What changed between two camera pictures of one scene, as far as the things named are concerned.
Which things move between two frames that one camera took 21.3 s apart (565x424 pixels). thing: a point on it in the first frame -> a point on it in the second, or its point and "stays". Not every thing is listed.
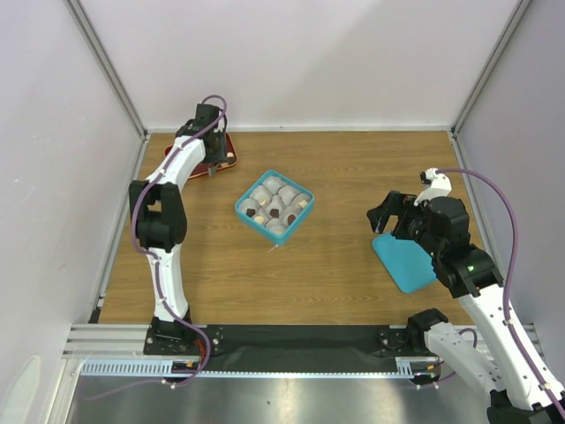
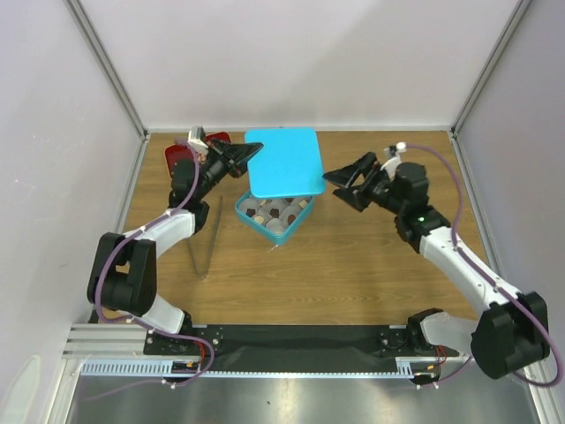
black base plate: x=289 y=348 stays
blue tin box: x=274 y=206 stays
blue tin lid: x=410 y=264 -> x=289 y=163
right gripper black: x=379 y=215 -> x=347 y=175
